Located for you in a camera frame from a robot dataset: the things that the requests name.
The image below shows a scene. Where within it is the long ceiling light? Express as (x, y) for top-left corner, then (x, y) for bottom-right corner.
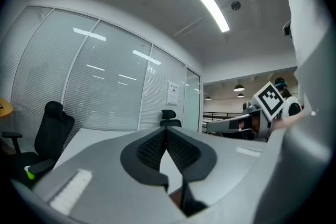
(191, 0), (230, 33)

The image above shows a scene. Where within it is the yellow round table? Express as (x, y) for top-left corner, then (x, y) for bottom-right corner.
(0, 97), (14, 119)

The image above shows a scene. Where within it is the person's right forearm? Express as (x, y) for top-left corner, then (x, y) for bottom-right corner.
(271, 112), (307, 131)

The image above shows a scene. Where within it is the black metal railing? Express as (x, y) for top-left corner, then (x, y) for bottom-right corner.
(203, 111), (244, 128)

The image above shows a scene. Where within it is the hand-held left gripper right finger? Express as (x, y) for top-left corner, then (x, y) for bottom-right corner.
(165, 126), (267, 217)

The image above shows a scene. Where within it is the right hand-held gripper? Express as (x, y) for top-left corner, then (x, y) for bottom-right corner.
(206, 81), (287, 141)

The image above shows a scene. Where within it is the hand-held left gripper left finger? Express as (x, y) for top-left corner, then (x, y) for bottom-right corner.
(33, 126), (185, 221)

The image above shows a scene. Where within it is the person's white shirt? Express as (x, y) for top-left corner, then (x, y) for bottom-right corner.
(258, 0), (336, 224)

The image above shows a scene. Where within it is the white paper notice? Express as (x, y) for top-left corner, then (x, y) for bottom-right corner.
(166, 80), (180, 106)

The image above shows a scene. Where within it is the black office chair with headrest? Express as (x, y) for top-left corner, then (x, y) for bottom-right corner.
(159, 109), (182, 128)

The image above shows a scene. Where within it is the green paper cup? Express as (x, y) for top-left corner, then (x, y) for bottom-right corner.
(24, 165), (35, 180)

